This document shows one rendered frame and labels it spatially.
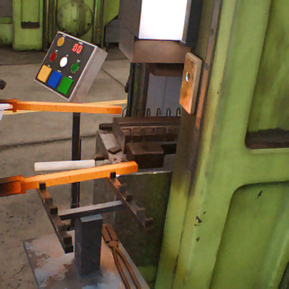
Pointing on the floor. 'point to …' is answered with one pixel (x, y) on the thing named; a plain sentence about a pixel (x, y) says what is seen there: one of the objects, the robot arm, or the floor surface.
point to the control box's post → (75, 160)
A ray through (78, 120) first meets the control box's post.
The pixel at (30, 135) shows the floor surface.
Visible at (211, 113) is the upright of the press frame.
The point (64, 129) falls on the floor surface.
